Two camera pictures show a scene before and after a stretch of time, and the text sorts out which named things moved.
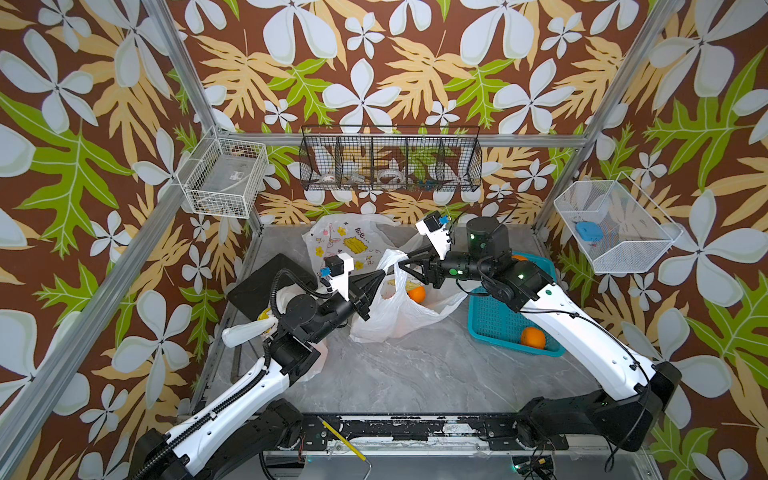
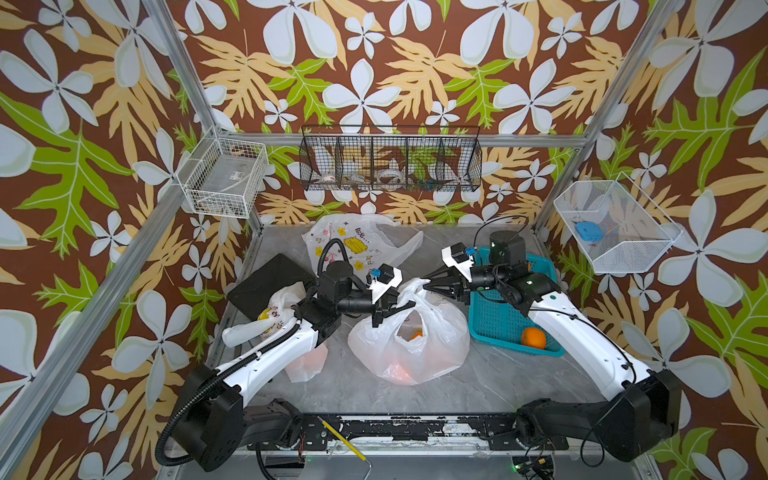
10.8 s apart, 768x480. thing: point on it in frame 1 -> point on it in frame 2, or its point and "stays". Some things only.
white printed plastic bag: x=267 y=321 stays
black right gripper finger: x=429 y=254 -> x=444 y=284
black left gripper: x=361 y=281 -> x=382 y=310
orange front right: x=534 y=337 stays
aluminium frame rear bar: x=498 y=139 stays
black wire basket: x=390 y=158 stays
